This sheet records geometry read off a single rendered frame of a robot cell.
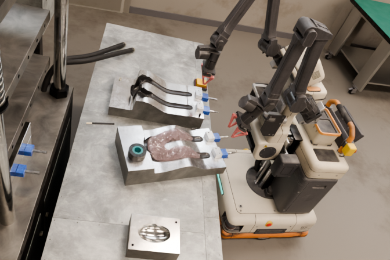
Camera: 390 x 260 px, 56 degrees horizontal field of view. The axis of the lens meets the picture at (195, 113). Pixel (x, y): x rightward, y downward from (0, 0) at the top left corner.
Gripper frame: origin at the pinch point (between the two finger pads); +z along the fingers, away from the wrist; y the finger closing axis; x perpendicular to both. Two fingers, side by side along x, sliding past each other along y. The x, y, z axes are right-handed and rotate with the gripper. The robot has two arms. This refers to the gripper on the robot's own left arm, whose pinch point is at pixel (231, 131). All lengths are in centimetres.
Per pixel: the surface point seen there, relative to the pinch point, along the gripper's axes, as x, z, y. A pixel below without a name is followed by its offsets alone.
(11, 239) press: -74, 59, 43
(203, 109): -3.7, 10.7, -22.2
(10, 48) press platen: -101, 15, -6
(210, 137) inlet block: -0.7, 12.7, -5.4
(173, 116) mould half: -16.0, 22.0, -20.0
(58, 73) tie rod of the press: -73, 41, -36
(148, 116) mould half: -25.9, 30.0, -21.6
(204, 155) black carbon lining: -3.2, 17.5, 4.4
